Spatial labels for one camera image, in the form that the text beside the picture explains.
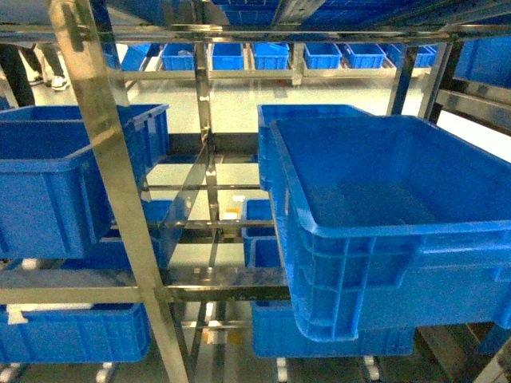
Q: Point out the large blue shelf crate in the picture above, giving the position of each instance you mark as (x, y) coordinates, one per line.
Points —
(387, 222)

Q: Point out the blue crate left shelf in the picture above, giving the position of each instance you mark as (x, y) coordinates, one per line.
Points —
(53, 200)

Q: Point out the stainless steel shelf rack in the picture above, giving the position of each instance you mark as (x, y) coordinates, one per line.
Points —
(86, 30)

